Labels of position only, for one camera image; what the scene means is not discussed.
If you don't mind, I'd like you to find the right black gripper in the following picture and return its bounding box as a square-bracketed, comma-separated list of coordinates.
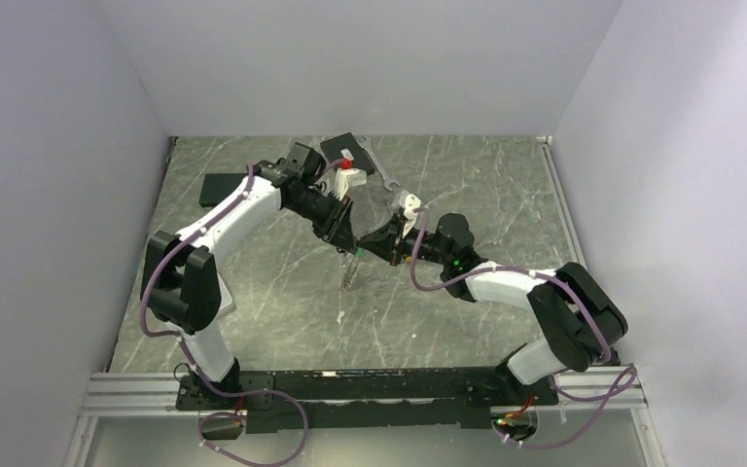
[357, 215, 452, 268]

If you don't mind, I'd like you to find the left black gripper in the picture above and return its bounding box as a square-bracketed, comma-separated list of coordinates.
[287, 188, 358, 255]

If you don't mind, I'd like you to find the metal disc with keyrings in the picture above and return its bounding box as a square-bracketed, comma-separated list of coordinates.
[339, 253, 360, 291]

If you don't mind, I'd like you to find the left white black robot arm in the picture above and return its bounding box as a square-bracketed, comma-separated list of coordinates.
[139, 143, 368, 409]

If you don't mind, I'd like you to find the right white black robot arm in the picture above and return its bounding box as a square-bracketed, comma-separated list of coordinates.
[356, 213, 628, 404]

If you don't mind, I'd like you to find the black rectangular box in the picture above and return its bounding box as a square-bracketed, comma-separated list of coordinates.
[320, 132, 375, 176]

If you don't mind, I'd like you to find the silver open-end wrench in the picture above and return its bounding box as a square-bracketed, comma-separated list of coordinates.
[356, 135, 401, 192]

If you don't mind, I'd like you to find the grey white rectangular box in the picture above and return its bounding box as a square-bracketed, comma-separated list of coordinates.
[218, 282, 235, 316]

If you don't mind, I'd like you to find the black flat tray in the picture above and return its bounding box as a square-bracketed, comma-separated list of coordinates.
[198, 172, 246, 208]

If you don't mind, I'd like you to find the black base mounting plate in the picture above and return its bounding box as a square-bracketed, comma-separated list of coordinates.
[175, 366, 558, 434]

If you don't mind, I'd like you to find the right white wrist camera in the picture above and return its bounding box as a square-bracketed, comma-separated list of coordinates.
[391, 190, 422, 238]

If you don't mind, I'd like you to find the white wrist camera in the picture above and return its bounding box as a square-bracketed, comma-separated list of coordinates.
[391, 190, 422, 238]
[333, 149, 368, 201]

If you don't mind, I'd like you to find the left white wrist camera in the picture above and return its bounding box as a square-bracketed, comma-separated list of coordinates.
[333, 149, 368, 201]

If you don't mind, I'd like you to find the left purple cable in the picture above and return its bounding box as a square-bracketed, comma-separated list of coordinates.
[138, 158, 349, 466]

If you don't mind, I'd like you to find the purple cable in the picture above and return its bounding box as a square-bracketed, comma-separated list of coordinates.
[138, 158, 349, 466]
[409, 205, 639, 451]

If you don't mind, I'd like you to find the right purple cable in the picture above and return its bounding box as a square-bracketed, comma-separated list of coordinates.
[409, 205, 639, 451]

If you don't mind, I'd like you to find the aluminium extrusion rail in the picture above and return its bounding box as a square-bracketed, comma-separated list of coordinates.
[80, 367, 649, 417]

